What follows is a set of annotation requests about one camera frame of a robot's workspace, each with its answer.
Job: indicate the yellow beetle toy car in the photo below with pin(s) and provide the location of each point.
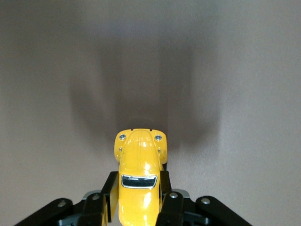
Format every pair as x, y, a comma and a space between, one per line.
138, 155

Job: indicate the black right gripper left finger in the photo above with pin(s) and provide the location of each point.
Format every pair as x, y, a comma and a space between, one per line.
94, 209

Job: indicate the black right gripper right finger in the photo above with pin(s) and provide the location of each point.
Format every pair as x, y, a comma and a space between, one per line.
174, 209

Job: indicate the brown table mat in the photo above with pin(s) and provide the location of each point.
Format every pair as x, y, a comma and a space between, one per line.
150, 70

